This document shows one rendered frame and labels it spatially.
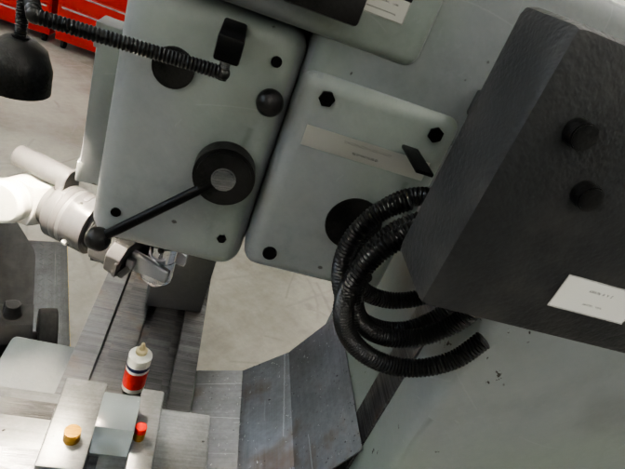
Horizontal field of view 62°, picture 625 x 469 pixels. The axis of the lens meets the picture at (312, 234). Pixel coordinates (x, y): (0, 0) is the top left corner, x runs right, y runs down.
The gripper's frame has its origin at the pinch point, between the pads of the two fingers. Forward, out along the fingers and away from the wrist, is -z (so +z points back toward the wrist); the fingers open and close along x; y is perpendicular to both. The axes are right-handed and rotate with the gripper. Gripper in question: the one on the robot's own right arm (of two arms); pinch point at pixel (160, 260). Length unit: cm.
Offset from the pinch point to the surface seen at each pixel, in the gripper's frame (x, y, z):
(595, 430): 1, -7, -66
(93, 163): -5.9, -13.9, 9.6
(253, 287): 170, 124, 16
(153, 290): 22.3, 26.1, 9.1
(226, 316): 138, 124, 18
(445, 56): -1.5, -42.5, -25.4
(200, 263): 26.1, 17.0, 2.3
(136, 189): -10.8, -16.5, 0.4
